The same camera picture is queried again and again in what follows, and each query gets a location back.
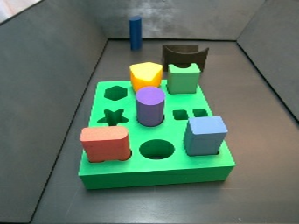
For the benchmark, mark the green shape sorter board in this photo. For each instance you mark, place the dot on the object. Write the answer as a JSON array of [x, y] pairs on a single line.
[[159, 161]]

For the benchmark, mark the blue oval cylinder block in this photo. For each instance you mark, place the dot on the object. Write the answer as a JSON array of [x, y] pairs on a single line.
[[135, 32]]

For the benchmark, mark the green notched block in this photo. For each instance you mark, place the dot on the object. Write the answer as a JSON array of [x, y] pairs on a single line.
[[183, 79]]

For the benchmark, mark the red rounded block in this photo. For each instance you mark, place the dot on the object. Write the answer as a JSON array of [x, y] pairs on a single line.
[[106, 143]]

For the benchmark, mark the purple cylinder block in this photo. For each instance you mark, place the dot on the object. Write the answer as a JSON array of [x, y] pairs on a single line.
[[150, 106]]

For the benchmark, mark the black crescent block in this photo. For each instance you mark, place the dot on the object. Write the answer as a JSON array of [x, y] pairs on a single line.
[[182, 55]]

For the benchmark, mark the yellow pentagon block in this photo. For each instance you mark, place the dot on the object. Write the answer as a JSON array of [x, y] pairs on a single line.
[[146, 74]]

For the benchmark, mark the blue square block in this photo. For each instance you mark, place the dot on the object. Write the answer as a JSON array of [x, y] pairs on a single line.
[[204, 135]]

